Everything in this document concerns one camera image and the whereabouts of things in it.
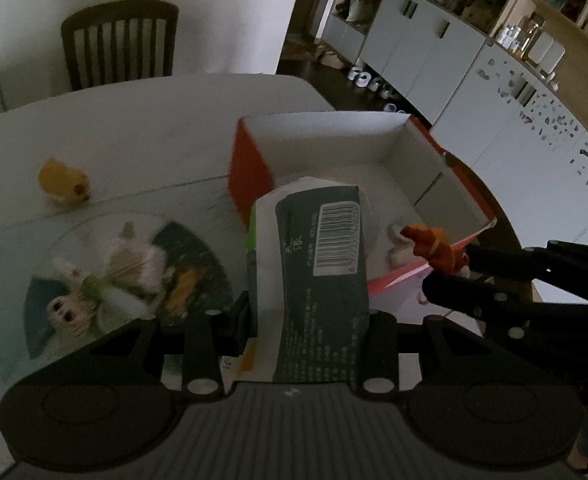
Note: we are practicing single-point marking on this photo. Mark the white fluffy toy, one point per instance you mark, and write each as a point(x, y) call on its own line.
point(124, 270)

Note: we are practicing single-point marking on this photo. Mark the white wall cabinet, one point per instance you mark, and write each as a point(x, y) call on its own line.
point(474, 85)

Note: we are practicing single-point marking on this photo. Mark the yellow spotted plush toy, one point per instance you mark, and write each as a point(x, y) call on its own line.
point(64, 182)

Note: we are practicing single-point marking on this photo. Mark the glass jars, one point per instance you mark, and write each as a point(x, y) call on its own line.
point(519, 35)

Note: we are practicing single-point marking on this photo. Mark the small orange toy figure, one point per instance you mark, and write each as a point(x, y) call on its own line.
point(436, 247)

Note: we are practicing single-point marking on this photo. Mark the small white figurine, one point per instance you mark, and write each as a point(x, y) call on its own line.
point(399, 247)

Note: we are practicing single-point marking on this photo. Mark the dark wooden slatted chair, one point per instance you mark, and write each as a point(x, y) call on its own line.
point(119, 15)

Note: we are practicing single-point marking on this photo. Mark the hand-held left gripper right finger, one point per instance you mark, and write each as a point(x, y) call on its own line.
point(381, 340)

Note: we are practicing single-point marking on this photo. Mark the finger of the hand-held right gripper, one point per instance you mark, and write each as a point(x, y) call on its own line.
point(499, 305)
point(534, 265)

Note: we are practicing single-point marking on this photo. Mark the red cardboard box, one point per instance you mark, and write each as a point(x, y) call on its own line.
point(249, 170)

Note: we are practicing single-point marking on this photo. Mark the row of shoes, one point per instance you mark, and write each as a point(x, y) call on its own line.
point(374, 82)

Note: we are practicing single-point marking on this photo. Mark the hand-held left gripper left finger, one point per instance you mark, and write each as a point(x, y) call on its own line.
point(239, 325)

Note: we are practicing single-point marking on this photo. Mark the grey and white packet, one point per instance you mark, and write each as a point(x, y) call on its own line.
point(319, 290)

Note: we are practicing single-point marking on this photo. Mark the small doll head charm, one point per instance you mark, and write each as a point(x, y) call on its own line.
point(69, 315)

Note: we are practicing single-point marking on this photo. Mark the white storage canister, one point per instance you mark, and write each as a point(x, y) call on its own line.
point(546, 55)

